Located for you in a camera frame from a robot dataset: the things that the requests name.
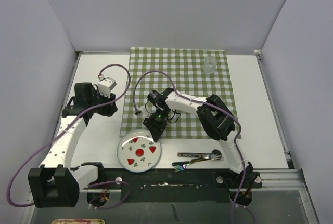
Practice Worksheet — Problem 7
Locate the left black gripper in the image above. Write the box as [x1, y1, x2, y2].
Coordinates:
[88, 88, 117, 117]

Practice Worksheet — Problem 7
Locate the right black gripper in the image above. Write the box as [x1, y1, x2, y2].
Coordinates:
[144, 109, 170, 142]

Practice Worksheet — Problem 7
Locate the white plate with strawberries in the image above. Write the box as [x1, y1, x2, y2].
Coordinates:
[117, 129, 162, 173]

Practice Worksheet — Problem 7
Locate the clear drinking glass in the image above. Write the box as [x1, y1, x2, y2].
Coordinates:
[203, 56, 217, 76]

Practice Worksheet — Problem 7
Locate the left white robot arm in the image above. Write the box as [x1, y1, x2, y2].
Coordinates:
[28, 77, 117, 208]

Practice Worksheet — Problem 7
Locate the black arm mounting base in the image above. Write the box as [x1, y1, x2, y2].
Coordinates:
[83, 168, 262, 206]

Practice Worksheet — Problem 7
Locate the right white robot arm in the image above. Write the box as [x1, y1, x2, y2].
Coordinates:
[143, 88, 253, 187]

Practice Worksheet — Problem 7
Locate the iridescent rainbow fork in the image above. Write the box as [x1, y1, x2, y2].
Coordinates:
[172, 158, 210, 172]

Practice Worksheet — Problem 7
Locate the silver fork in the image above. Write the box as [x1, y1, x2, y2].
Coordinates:
[177, 149, 224, 161]

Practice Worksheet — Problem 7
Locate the yellow rimmed tray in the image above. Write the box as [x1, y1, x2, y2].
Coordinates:
[52, 218, 105, 224]

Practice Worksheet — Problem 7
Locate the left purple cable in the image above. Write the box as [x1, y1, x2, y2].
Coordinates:
[6, 63, 131, 210]

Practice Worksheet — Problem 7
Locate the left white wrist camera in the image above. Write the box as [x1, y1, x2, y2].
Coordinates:
[97, 74, 117, 98]

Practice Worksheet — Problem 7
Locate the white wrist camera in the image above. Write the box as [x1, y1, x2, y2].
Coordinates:
[97, 74, 117, 98]
[135, 105, 151, 118]

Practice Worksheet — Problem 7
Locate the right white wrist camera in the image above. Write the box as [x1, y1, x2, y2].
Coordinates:
[135, 105, 151, 118]

